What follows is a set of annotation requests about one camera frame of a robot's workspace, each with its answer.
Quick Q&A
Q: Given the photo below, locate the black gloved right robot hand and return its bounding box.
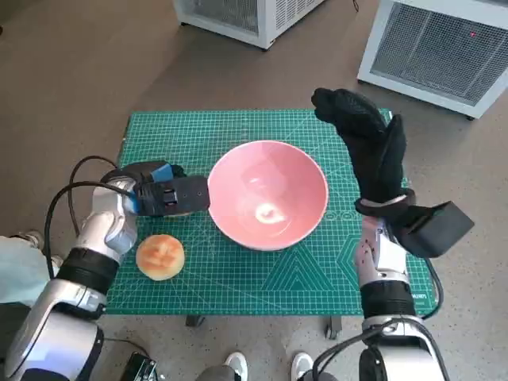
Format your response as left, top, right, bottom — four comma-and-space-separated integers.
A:
310, 87, 418, 218

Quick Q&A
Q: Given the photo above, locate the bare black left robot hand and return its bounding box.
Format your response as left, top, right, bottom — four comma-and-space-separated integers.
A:
129, 160, 212, 218

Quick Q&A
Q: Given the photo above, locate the round toy bread bun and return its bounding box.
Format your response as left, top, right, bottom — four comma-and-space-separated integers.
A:
135, 233, 186, 282

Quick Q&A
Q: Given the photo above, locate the pink bowl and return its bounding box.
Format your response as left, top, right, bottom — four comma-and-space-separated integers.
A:
206, 139, 330, 252

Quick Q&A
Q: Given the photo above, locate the green cutting mat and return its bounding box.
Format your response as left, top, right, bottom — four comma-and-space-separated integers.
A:
103, 109, 440, 317

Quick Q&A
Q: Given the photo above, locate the large white mesh cabinet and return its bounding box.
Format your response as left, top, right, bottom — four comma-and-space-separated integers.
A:
356, 0, 508, 121

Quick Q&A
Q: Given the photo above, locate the person in light trousers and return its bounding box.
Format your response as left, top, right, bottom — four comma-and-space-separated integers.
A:
0, 229, 67, 306

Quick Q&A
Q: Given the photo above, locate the black device on floor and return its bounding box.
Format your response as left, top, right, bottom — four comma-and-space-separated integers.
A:
118, 351, 160, 381

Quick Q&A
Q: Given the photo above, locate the person in white shoes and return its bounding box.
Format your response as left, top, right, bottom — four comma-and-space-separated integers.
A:
194, 351, 314, 381

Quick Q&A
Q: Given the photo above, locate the small white mesh cabinet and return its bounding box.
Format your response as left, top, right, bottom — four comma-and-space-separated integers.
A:
173, 0, 329, 51

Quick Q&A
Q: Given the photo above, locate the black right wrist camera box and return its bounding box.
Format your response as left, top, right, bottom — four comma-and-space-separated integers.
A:
396, 200, 475, 259

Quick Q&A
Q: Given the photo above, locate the black left wrist camera cable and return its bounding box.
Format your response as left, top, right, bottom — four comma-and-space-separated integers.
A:
44, 156, 138, 279

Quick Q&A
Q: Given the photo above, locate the thin black floor cable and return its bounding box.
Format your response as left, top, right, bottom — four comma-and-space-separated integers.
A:
102, 337, 151, 358

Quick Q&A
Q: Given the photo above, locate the black right upper arm cable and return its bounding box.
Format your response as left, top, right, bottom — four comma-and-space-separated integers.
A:
310, 329, 398, 381

